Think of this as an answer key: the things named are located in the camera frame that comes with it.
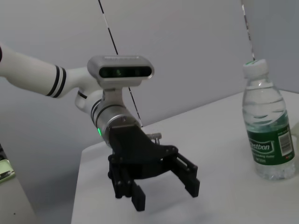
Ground left wrist camera housing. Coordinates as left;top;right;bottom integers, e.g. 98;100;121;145
86;55;156;108

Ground light grey cabinet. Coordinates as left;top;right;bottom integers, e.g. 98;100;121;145
0;174;37;224

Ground grey cable with silver plug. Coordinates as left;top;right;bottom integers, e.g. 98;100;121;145
146;132;163;143

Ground clear green-label water bottle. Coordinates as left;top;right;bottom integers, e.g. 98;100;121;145
241;58;297;181

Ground green and white background item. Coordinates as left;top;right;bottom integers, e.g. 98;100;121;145
0;158;16;184

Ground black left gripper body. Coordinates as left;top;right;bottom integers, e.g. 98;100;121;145
107;124;178;181

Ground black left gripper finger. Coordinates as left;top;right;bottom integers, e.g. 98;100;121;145
161;153;202;199
107;161;147;213

